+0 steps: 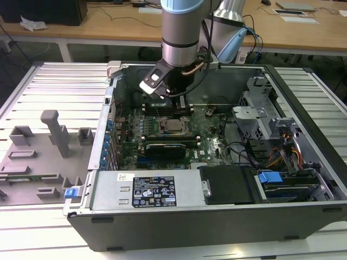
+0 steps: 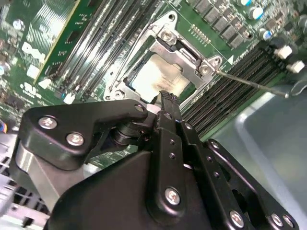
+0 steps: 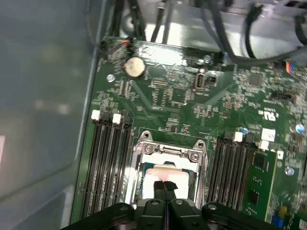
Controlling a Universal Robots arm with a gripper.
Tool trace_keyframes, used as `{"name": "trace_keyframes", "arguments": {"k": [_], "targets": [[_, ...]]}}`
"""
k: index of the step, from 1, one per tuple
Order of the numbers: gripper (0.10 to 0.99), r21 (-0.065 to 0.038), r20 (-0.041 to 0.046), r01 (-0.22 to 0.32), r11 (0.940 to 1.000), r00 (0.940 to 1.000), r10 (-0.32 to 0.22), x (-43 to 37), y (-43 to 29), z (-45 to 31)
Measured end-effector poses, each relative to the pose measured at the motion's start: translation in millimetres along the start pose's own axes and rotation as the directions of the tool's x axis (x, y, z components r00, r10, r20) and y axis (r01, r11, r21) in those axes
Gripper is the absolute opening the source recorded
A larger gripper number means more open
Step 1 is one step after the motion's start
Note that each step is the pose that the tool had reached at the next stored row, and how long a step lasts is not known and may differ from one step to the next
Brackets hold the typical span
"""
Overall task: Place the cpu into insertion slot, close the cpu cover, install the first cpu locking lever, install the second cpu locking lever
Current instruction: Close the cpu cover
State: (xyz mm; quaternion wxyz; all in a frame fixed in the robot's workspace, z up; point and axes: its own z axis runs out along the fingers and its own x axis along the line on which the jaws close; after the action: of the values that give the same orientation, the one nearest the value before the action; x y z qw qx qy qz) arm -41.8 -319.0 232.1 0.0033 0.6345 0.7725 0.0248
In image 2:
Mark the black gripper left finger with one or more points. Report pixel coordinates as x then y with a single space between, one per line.
72 124

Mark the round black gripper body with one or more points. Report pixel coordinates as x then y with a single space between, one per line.
108 196

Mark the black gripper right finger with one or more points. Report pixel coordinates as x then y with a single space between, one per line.
239 177

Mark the silver CPU with green edge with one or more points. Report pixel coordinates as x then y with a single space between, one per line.
158 72

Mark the metal CPU socket cover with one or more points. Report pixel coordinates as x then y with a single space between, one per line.
172 51

